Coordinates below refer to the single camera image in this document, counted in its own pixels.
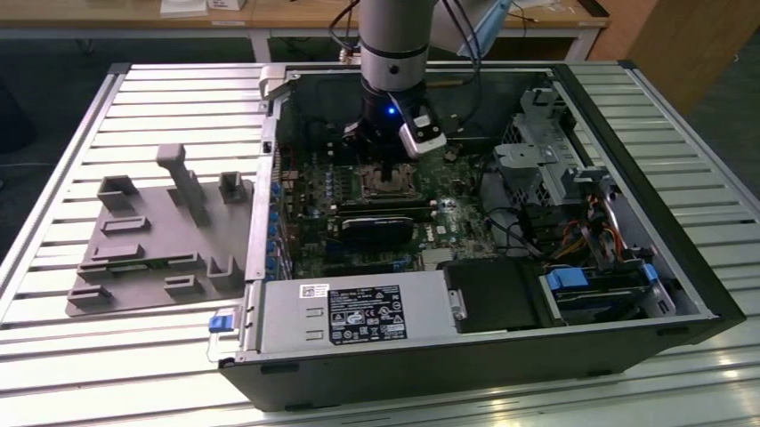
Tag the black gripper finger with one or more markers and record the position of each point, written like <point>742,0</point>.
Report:
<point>390,172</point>

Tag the silver CPU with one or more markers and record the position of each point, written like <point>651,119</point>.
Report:
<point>375,181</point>

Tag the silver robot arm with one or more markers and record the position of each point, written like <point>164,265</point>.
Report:
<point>391,44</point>

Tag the CPU socket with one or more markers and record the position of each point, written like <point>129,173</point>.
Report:
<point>359,194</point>

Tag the black RAM stick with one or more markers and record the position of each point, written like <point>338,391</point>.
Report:
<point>379,203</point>

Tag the black graphics card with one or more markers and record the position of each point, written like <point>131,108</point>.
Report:
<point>374,229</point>

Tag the green motherboard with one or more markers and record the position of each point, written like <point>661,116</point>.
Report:
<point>463,222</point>

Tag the small silver heatsink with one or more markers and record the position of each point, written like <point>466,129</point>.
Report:
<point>435,258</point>

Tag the metal drive cage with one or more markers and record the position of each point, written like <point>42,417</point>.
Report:
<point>534,178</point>

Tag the black drive box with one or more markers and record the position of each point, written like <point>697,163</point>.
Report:
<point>493,293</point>

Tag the silver power supply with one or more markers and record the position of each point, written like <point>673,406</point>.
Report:
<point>284,320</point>

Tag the hard disk in blue carrier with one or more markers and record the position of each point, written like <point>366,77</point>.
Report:
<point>566,278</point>

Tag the grey parts rack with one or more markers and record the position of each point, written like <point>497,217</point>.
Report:
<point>153,231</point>

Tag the white box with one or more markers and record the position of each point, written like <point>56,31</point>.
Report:
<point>184,8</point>

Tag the blue case latch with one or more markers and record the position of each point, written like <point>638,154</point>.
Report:
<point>220,322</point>

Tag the black open PC case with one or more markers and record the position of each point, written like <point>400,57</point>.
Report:
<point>415,378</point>

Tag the wooden desk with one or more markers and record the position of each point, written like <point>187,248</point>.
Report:
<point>119,22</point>

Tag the wooden cabinet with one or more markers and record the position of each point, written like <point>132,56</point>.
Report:
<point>682,44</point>

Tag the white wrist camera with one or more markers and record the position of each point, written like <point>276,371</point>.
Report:
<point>424,138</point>

